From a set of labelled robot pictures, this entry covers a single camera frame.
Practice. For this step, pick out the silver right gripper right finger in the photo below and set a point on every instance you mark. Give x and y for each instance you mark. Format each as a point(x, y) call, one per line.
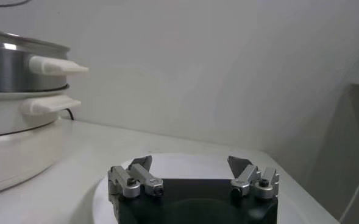
point(246, 177)

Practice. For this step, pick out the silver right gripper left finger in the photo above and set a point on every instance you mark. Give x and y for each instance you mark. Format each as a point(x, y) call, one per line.
point(142, 176)

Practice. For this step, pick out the steel steamer basket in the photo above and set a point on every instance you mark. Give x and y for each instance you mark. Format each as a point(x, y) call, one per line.
point(8, 73)

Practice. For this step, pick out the white round plate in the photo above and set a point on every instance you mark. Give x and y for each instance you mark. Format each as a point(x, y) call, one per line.
point(182, 167)

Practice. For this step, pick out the white electric cooker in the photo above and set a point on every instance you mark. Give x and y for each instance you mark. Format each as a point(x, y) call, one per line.
point(14, 164)

